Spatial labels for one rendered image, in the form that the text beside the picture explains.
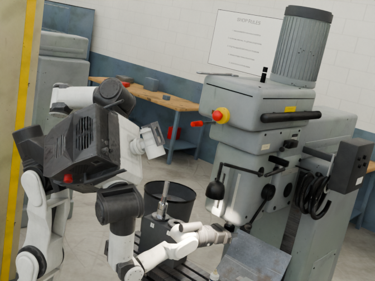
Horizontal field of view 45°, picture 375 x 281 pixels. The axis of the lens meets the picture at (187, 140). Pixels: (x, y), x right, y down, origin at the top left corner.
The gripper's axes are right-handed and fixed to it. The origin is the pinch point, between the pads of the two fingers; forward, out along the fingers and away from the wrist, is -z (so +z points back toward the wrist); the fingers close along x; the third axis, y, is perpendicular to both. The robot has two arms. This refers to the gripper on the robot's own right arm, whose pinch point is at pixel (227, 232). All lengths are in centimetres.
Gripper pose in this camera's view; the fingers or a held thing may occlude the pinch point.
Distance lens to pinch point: 200.1
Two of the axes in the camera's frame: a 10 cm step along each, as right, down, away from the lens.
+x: -5.5, -3.1, 7.7
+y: -1.9, 9.5, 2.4
